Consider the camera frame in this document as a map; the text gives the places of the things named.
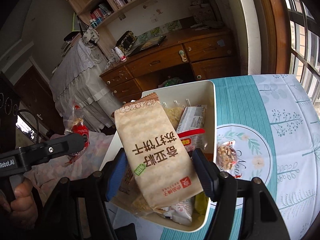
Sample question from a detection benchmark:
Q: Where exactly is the beige soda cracker pack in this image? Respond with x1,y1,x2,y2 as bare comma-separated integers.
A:
114,93,203,210

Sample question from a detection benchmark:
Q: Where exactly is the white plastic storage bin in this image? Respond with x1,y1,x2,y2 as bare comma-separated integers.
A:
103,80,216,233

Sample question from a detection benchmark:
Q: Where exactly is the white lace-covered furniture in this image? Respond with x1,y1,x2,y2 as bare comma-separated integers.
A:
49,39,121,132

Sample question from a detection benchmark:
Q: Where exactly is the plastic trash bag under desk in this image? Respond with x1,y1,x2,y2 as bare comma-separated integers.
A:
158,77,183,88

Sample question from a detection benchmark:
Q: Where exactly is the white red-cap bottle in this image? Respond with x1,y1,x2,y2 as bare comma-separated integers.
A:
114,47,126,62

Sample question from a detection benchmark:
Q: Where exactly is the teal leaf-print tablecloth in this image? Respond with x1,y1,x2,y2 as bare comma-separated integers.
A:
105,74,320,240

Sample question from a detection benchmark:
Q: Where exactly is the red-lid dried fruit packet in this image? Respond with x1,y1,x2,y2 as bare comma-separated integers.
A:
177,128,207,152

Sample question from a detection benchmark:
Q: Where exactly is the book on desk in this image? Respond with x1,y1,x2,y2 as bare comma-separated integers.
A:
128,35,167,56

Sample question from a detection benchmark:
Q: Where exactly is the red and white snack bag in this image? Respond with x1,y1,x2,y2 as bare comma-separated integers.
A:
176,105,206,133

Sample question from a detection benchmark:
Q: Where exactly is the yellow puffed snack bag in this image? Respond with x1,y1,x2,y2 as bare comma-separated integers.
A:
132,193,153,216

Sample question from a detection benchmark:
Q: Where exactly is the yellow rice cracker block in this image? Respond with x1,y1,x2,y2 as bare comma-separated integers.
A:
164,107,184,130

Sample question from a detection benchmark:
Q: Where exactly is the small red-print nut packet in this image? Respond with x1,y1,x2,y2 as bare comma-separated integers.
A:
216,140,238,171

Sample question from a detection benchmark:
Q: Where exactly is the mixed nuts clear packet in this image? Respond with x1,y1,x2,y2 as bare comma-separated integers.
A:
63,100,90,166

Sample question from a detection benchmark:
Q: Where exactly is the white crinkled snack bag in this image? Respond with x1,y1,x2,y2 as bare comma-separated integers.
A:
160,198,194,226

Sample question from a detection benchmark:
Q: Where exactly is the black gold embroidered case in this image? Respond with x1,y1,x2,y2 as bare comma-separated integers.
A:
116,30,137,55

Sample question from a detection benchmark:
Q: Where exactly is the person's left hand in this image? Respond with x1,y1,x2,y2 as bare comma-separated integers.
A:
1,177,38,228

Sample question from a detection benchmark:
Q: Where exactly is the clear bag of biscuits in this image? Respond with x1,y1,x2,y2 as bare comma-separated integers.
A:
118,164,136,195

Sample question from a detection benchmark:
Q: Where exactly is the wooden desk with drawers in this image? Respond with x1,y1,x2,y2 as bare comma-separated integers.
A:
100,28,240,103

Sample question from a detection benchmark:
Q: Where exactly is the floral fabric pouch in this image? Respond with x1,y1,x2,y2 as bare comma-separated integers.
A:
82,27,99,47

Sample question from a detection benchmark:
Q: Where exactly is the yellow-green pastry packet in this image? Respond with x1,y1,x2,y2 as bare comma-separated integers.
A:
194,191,209,215

